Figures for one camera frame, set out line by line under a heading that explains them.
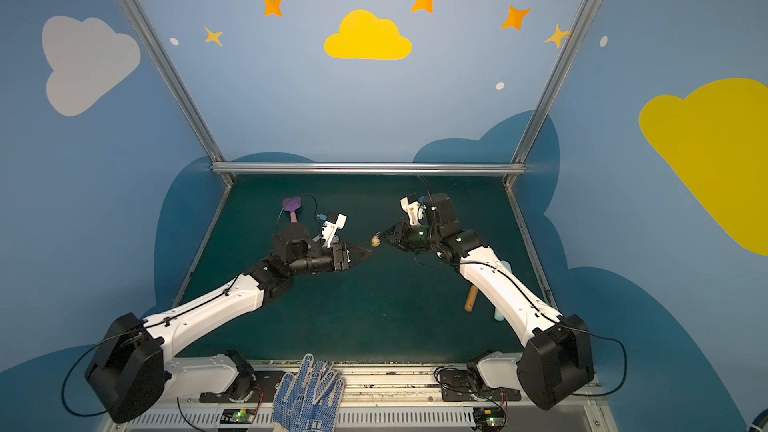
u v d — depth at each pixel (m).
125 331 0.42
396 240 0.67
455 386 0.74
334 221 0.71
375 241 0.78
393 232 0.75
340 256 0.66
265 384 0.75
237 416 0.71
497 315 0.84
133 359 0.40
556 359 0.40
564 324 0.42
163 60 0.85
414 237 0.67
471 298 0.88
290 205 1.11
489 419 0.71
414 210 0.73
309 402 0.70
